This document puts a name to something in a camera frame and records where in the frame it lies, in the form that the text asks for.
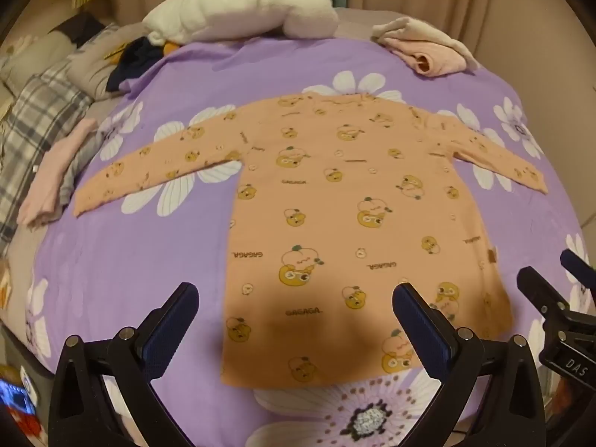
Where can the navy clothes pile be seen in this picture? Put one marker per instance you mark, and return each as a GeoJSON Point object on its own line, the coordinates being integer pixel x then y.
{"type": "Point", "coordinates": [135, 63]}

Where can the pale pink garment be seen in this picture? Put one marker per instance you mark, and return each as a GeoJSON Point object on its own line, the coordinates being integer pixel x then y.
{"type": "Point", "coordinates": [51, 172]}

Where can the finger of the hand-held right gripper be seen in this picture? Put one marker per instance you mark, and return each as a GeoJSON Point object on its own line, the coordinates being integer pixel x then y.
{"type": "Point", "coordinates": [535, 288]}
{"type": "Point", "coordinates": [577, 267]}

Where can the grey plaid blanket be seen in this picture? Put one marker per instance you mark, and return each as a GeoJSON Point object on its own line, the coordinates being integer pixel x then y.
{"type": "Point", "coordinates": [32, 102]}

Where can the phone with lit screen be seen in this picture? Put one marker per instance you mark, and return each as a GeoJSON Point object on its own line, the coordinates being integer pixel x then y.
{"type": "Point", "coordinates": [16, 391]}

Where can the white fluffy blanket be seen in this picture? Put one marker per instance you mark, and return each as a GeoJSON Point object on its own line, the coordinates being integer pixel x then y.
{"type": "Point", "coordinates": [233, 9]}

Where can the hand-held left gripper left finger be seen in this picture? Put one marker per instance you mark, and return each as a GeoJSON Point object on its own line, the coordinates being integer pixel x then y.
{"type": "Point", "coordinates": [164, 330]}

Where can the cream folded cloth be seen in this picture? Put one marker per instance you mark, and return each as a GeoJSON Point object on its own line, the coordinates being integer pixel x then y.
{"type": "Point", "coordinates": [419, 30]}

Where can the purple floral bedsheet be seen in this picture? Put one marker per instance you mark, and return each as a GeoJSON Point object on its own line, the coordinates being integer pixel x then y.
{"type": "Point", "coordinates": [139, 251]}

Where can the dark brown pillow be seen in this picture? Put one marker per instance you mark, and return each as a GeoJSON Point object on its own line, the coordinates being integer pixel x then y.
{"type": "Point", "coordinates": [81, 25]}

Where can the small orange item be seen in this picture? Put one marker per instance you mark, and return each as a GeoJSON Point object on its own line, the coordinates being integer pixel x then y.
{"type": "Point", "coordinates": [170, 48]}

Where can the orange cartoon print shirt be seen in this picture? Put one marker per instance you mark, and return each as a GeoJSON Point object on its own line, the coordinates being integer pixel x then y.
{"type": "Point", "coordinates": [326, 195]}

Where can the grey pillow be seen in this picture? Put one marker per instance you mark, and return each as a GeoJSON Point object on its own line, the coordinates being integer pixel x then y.
{"type": "Point", "coordinates": [32, 56]}

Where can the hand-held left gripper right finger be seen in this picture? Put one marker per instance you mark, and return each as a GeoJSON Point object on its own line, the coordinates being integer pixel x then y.
{"type": "Point", "coordinates": [419, 330]}

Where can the pink folded garment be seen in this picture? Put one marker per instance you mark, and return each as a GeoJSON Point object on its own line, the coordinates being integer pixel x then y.
{"type": "Point", "coordinates": [437, 59]}

